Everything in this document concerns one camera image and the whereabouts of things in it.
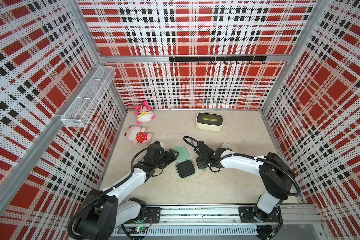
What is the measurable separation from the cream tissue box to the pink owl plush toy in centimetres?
36

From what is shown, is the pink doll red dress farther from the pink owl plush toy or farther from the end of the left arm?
the end of the left arm

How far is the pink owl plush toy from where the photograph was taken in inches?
43.8

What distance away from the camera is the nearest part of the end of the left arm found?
64 cm

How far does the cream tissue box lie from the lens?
3.49 ft

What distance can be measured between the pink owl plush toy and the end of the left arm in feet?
1.41

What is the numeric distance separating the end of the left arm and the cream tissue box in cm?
38

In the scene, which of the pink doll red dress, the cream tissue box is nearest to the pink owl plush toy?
the pink doll red dress
